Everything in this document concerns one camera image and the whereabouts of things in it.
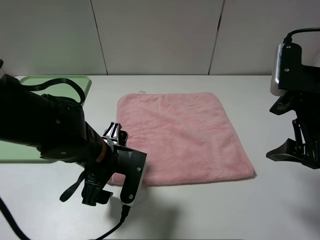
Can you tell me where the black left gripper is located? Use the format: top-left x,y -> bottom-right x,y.
77,122 -> 130,206

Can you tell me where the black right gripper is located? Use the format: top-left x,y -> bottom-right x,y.
266,92 -> 320,170

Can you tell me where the pink towel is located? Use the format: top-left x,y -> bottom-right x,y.
116,92 -> 255,186

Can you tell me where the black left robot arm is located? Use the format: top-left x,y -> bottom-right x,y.
0,74 -> 146,206

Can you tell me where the green plastic tray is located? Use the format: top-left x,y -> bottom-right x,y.
0,75 -> 92,164

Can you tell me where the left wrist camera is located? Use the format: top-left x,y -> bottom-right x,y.
116,147 -> 147,207

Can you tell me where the black right camera cable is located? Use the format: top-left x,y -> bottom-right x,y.
282,27 -> 320,45

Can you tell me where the black flat ribbon cable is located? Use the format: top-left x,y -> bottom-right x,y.
22,77 -> 85,105

